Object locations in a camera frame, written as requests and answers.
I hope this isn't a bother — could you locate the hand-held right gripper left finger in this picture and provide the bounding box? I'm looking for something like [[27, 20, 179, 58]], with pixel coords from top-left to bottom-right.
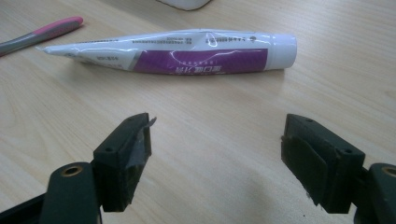
[[92, 112, 157, 214]]

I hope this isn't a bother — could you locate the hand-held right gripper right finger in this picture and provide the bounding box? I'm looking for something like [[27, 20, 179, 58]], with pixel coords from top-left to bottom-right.
[[280, 113, 366, 215]]

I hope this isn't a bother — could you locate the white and purple toothpaste tube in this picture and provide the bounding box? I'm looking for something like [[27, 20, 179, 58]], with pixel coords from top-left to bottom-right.
[[36, 28, 298, 76]]

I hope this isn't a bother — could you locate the pink and grey toothbrush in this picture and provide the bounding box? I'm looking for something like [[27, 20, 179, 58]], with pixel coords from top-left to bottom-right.
[[0, 16, 84, 58]]

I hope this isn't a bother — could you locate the white toothbrush holder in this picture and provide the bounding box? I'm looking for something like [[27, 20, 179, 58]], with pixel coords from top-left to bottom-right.
[[156, 0, 213, 11]]

